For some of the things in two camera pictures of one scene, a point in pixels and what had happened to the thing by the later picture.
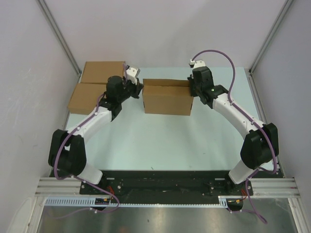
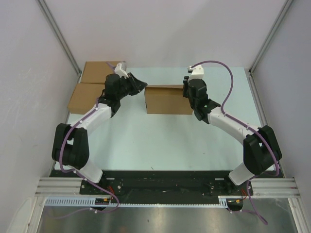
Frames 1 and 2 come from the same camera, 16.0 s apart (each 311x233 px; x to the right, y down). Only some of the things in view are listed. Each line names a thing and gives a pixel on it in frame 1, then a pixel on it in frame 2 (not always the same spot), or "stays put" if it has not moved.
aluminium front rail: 286,187 stays put
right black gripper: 191,81 -> 185,86
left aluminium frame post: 59,36 stays put
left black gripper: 137,88 stays put
